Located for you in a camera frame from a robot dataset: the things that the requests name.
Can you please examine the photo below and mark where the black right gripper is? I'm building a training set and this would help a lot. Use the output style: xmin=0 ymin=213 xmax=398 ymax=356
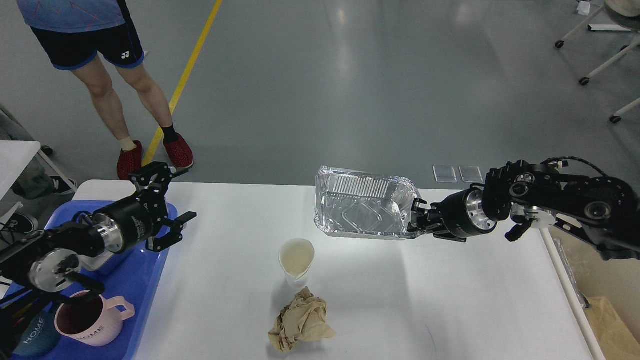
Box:
xmin=406 ymin=188 xmax=497 ymax=243

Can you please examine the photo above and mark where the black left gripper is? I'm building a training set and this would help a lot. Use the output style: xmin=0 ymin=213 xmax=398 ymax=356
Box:
xmin=93 ymin=161 xmax=197 ymax=255

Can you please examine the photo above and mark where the aluminium foil tray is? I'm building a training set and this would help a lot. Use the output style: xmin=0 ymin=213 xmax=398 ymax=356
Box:
xmin=314 ymin=165 xmax=425 ymax=240

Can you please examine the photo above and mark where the pink mug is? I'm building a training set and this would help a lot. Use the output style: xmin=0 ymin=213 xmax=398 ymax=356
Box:
xmin=54 ymin=291 xmax=136 ymax=347

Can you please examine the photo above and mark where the white paper cup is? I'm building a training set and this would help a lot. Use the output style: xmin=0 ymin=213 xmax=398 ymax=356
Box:
xmin=278 ymin=238 xmax=316 ymax=290

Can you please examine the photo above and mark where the brown paper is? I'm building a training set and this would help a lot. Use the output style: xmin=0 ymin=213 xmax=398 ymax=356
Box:
xmin=267 ymin=286 xmax=337 ymax=353

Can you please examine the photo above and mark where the small stainless steel tray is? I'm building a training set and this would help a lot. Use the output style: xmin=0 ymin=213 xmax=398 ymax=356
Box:
xmin=78 ymin=249 xmax=134 ymax=277

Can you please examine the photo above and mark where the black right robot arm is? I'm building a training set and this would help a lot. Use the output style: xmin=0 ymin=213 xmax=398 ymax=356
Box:
xmin=406 ymin=156 xmax=640 ymax=261

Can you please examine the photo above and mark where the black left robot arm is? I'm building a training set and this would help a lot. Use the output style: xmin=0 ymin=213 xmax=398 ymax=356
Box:
xmin=0 ymin=161 xmax=197 ymax=358

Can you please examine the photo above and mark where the clear floor plate left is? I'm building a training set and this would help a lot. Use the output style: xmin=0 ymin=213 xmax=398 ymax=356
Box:
xmin=432 ymin=165 xmax=458 ymax=183

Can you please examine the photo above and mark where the blue plastic tray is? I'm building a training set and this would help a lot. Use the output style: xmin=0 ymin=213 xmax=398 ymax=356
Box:
xmin=0 ymin=200 xmax=180 ymax=360

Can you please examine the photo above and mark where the black sneaker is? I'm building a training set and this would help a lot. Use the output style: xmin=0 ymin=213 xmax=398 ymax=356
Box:
xmin=2 ymin=212 xmax=39 ymax=234

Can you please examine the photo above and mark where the white side table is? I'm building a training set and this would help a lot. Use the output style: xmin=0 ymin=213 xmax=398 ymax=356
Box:
xmin=0 ymin=140 xmax=78 ymax=201

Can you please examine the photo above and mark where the dark blue home mug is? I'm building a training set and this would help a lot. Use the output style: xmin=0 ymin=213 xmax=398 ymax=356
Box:
xmin=13 ymin=306 xmax=62 ymax=358

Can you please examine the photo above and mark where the standing person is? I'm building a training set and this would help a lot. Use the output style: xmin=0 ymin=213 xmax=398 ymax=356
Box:
xmin=17 ymin=0 xmax=195 ymax=180

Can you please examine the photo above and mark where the beige plastic bin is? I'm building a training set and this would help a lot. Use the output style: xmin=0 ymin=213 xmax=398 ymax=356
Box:
xmin=541 ymin=228 xmax=639 ymax=360

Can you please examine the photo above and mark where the white rolling chair base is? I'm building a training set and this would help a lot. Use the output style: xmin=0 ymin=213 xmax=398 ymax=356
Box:
xmin=555 ymin=0 xmax=640 ymax=124

